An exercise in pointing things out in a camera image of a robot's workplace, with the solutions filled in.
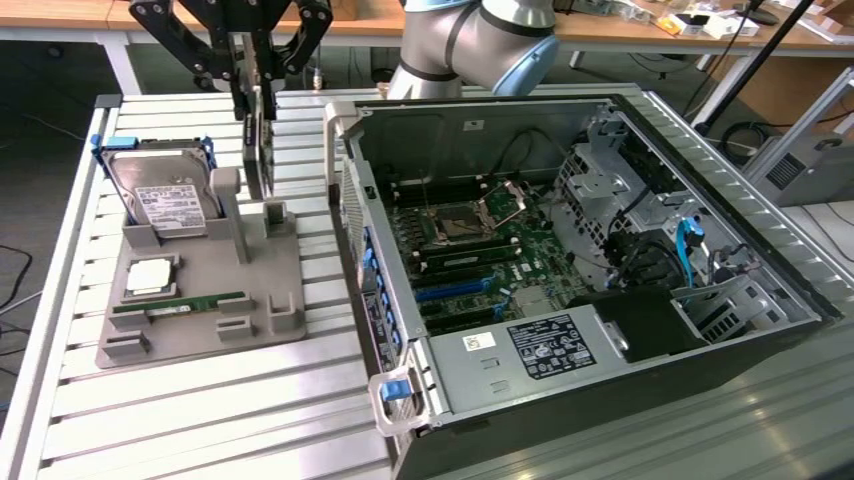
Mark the green motherboard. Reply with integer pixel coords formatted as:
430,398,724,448
385,169,583,337

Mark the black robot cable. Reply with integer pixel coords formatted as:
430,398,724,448
310,42,333,92

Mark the wooden desk white frame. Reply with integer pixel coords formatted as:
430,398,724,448
108,0,854,126
0,0,143,96

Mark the black RAM stick with label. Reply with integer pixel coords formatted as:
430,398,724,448
417,242,523,275

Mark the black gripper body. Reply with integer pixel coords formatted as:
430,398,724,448
174,0,299,36

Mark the hard disk in blue carrier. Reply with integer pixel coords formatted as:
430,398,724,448
86,133,223,240

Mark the green RAM stick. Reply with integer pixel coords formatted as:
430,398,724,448
112,292,246,316

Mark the CPU socket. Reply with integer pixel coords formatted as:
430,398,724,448
426,203,497,247

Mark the black looped wire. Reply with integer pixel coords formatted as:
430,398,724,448
498,127,570,187

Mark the metal socket cover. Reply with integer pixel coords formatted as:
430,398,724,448
471,178,530,234

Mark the blue expansion slot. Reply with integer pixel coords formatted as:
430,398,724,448
413,278,490,304

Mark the black coiled cable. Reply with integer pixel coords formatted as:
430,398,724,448
724,122,780,164

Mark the black monitor base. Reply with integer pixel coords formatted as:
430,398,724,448
732,0,781,27

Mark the black wire bundle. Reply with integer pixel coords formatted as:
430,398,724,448
603,234,693,292

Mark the grey computer tower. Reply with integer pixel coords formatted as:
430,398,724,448
764,133,854,207

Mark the grey wire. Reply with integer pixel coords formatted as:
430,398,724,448
706,243,760,281

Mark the blue disk wire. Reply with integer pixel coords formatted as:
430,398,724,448
673,217,710,291

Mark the silver disk bay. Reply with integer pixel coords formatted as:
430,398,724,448
670,273,800,347
551,104,702,240

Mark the white box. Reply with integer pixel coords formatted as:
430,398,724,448
666,12,762,41

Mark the silver CPU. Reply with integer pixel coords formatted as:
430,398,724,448
126,259,174,294

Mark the silver chipset heatsink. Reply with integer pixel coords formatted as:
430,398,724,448
513,287,557,317

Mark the black long expansion slot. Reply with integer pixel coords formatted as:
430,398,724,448
423,307,502,336
407,267,483,291

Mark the grey parts rack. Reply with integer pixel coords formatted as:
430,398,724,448
96,167,309,371

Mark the aluminium profile post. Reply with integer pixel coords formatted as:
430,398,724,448
741,67,854,181

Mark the silver power supply unit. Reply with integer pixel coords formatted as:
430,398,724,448
425,304,633,417

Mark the black stand pole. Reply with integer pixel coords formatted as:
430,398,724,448
693,0,820,136

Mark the brown cardboard box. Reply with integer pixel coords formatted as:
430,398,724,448
331,0,375,22

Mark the black graphics card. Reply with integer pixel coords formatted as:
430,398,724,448
230,32,279,202

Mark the black open PC case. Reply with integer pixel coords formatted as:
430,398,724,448
323,92,844,480

